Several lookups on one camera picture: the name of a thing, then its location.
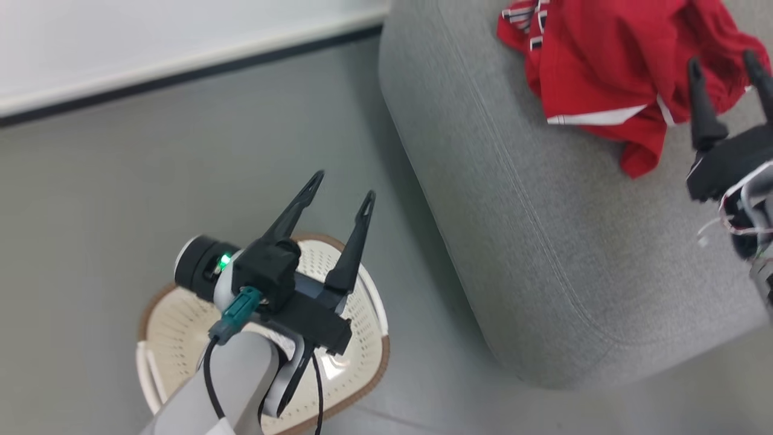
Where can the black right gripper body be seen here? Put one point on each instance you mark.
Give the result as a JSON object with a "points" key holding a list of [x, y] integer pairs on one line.
{"points": [[724, 166]]}

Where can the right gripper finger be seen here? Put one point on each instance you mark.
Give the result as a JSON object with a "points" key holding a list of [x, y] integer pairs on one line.
{"points": [[703, 115], [762, 78]]}

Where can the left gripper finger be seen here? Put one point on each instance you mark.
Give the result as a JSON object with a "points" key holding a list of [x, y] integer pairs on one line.
{"points": [[293, 217], [353, 254]]}

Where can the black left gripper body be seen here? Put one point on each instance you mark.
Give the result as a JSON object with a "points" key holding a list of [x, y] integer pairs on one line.
{"points": [[269, 272]]}

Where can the red garment with white trim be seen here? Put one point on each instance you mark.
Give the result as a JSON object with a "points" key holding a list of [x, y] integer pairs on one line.
{"points": [[604, 60]]}

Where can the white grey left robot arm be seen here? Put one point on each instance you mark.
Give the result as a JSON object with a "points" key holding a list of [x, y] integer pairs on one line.
{"points": [[241, 374]]}

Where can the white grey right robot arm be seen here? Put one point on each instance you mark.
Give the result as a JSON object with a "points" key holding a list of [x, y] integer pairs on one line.
{"points": [[758, 223]]}

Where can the beige perforated laundry basket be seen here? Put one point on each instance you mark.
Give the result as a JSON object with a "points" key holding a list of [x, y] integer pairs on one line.
{"points": [[175, 326]]}

